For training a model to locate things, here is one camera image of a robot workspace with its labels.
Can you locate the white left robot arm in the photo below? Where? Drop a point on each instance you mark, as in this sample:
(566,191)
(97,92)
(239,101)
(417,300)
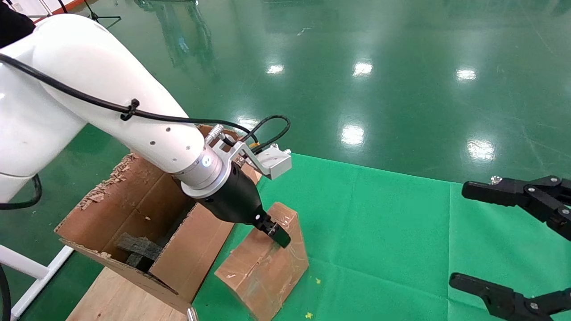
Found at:
(89,76)

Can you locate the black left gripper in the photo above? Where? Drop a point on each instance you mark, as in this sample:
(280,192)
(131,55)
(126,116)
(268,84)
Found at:
(236,196)

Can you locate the green cloth mat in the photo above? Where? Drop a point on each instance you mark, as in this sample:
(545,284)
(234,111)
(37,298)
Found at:
(379,223)

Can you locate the small taped cardboard box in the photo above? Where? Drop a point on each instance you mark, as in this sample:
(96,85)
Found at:
(258,276)

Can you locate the black tripod stand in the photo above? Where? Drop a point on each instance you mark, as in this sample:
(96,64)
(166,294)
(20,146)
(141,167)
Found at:
(94,15)

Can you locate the black foam block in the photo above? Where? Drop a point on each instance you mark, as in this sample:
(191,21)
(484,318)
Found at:
(138,247)

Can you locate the seated person in black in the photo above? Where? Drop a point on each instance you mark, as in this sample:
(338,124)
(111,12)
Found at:
(13,26)

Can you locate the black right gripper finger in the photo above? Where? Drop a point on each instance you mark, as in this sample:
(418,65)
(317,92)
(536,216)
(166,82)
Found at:
(531,194)
(504,303)

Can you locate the white table frame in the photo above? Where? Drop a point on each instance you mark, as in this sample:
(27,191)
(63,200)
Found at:
(26,263)

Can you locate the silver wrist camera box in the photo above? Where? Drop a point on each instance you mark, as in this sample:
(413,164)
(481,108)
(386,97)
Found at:
(274,160)

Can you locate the large open cardboard carton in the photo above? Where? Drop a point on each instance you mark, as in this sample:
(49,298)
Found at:
(187,254)

